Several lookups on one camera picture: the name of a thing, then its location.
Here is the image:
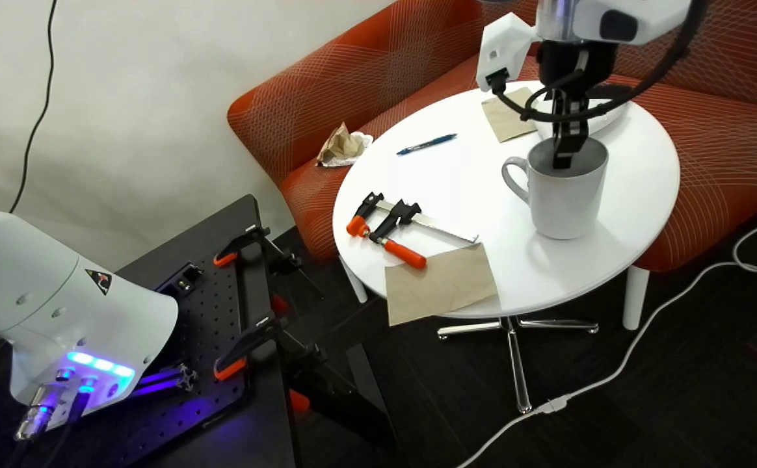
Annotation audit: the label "white table leg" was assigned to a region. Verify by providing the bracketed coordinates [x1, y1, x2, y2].
[339, 258, 373, 306]
[621, 263, 654, 335]

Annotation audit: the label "black orange mounting clamp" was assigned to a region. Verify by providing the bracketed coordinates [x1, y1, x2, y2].
[212, 220, 308, 272]
[212, 313, 284, 386]
[282, 339, 398, 456]

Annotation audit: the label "crumpled paper piece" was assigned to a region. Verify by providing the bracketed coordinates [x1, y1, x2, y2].
[314, 123, 377, 168]

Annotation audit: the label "metal floor stand legs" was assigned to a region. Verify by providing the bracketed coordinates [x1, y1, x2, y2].
[434, 314, 603, 417]

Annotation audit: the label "grey ceramic mug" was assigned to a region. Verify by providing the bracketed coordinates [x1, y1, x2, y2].
[499, 136, 612, 243]

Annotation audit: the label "orange fabric sofa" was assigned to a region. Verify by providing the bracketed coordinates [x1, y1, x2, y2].
[226, 0, 757, 276]

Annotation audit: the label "large brown cardboard sheet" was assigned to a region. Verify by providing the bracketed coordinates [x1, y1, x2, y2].
[382, 243, 499, 331]

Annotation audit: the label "orange handled bar clamp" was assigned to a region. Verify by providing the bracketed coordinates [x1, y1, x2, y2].
[344, 191, 483, 272]

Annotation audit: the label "black wall cable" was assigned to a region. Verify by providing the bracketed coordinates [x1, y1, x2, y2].
[5, 0, 63, 217]

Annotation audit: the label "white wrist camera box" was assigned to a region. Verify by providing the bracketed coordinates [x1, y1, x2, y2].
[476, 12, 538, 94]

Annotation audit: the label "small brown paper piece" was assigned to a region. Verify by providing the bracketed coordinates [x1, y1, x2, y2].
[479, 87, 541, 145]

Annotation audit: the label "blue pen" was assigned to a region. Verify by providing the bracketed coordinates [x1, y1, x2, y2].
[396, 131, 461, 158]

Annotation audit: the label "white floor cable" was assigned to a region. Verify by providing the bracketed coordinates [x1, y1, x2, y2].
[453, 217, 757, 468]

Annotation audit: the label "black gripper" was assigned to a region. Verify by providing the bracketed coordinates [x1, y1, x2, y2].
[537, 38, 620, 171]

